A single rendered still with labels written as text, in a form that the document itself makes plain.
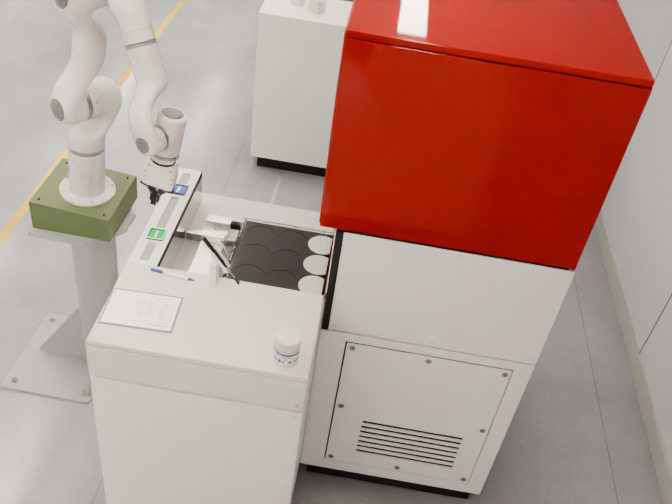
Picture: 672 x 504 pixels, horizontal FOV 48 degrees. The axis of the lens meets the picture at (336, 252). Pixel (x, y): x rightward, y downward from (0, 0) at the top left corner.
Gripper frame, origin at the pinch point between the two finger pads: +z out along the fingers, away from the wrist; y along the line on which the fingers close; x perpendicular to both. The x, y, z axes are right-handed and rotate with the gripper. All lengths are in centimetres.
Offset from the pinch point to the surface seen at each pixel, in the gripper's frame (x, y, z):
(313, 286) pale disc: 4, -56, 10
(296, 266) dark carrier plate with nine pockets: -4, -50, 12
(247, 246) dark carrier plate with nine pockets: -9.8, -32.0, 15.3
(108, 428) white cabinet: 49, -10, 52
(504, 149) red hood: 15, -87, -64
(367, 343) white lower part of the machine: 15, -79, 17
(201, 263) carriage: 0.6, -19.5, 19.8
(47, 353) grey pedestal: -23, 35, 119
